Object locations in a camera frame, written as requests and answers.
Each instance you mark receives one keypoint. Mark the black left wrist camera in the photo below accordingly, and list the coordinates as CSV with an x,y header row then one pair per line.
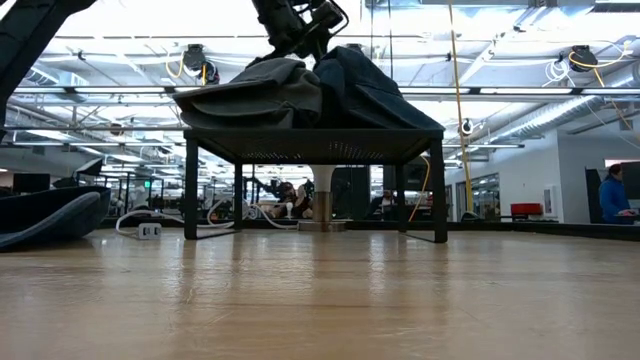
x,y
330,15

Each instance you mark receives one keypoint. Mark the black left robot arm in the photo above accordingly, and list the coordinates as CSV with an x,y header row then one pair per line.
x,y
30,45

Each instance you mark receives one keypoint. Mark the silver ventilation duct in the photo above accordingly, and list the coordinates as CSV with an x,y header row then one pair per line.
x,y
560,115

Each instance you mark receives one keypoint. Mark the red bin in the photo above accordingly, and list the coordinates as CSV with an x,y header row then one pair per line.
x,y
526,209

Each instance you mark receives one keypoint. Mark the person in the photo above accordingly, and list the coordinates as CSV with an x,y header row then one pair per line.
x,y
386,197
286,192
612,200

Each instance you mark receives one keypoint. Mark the small black round fixture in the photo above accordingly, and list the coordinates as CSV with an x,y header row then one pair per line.
x,y
466,127

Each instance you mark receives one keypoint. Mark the grey cap with pale piping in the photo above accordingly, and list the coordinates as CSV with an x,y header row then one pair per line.
x,y
280,80

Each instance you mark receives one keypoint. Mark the black perforated metal rack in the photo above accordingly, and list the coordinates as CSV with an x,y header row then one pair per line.
x,y
310,145

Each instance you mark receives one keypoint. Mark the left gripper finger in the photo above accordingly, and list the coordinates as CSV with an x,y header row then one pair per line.
x,y
267,57
315,47

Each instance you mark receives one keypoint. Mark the dark blue denim cap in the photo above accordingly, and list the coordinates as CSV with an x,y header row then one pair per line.
x,y
360,90
50,220

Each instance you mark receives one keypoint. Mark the black monitor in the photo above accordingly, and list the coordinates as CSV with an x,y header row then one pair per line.
x,y
31,183

